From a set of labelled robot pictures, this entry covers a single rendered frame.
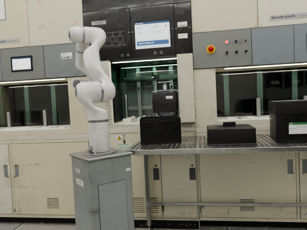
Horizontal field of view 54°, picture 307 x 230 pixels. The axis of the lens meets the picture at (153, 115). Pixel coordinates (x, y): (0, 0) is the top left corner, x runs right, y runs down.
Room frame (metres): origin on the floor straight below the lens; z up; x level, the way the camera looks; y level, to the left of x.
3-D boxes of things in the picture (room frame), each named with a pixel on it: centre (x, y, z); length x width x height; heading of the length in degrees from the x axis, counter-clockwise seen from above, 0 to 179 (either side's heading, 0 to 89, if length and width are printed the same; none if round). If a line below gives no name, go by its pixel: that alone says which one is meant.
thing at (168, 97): (2.75, -0.12, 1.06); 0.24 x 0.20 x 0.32; 81
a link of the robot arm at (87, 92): (1.75, 0.36, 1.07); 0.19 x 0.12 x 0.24; 113
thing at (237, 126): (1.95, -0.49, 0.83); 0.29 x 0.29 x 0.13; 81
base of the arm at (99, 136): (1.76, 0.33, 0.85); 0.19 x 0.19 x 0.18
